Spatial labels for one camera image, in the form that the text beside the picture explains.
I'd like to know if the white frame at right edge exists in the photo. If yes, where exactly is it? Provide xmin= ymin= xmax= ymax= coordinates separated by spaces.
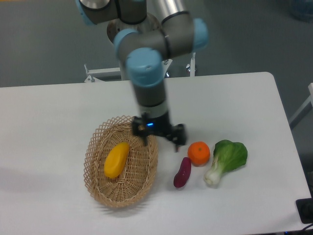
xmin=288 ymin=83 xmax=313 ymax=130

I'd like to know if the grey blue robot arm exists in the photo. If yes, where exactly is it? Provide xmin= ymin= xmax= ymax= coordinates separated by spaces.
xmin=76 ymin=0 xmax=209 ymax=148

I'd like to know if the green bok choy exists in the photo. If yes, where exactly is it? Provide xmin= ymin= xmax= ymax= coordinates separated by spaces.
xmin=204 ymin=140 xmax=248 ymax=186

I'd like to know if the orange tangerine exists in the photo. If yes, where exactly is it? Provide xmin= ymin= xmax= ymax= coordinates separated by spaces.
xmin=187 ymin=141 xmax=210 ymax=166

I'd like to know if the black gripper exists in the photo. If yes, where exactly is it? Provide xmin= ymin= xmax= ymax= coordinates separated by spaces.
xmin=132 ymin=111 xmax=187 ymax=152

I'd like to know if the yellow mango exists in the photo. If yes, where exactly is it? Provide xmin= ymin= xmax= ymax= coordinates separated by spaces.
xmin=104 ymin=142 xmax=130 ymax=179

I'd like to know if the black device at table edge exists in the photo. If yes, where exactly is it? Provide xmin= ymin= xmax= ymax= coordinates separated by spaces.
xmin=295 ymin=198 xmax=313 ymax=224

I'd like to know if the purple sweet potato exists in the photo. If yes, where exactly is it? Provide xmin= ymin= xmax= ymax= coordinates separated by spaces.
xmin=173 ymin=157 xmax=192 ymax=188

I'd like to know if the oval wicker basket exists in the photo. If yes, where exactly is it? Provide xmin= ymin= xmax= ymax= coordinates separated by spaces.
xmin=84 ymin=116 xmax=158 ymax=208

